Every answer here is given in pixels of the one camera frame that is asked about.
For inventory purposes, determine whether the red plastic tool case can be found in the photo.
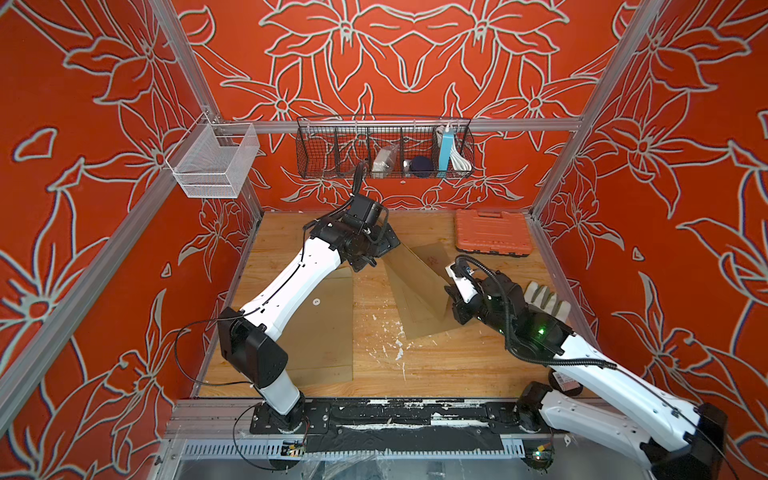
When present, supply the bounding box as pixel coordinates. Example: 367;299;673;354
455;210;533;257

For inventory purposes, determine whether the kraft file bag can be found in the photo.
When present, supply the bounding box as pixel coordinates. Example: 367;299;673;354
384;244;448;328
390;242;462;339
278;267;353;388

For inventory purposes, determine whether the black wire basket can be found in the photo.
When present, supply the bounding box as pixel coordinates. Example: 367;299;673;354
295;114;476;179

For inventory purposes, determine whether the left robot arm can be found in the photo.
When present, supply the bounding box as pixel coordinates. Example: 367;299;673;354
217;163;400;432

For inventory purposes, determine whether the white grey work glove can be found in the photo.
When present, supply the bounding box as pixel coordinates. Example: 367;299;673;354
524;281;572;323

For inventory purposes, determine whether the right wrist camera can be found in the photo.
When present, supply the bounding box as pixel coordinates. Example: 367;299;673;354
445;262;478;303

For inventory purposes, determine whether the white mesh basket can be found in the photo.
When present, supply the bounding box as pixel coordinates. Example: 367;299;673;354
168;124;260;199

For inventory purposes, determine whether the dark blue round object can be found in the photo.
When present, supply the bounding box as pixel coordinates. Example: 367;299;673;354
409;155;434;179

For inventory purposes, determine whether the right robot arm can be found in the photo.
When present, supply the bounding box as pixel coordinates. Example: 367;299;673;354
445;254;727;479

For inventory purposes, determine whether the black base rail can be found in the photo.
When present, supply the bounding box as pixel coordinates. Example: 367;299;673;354
249;398;532;458

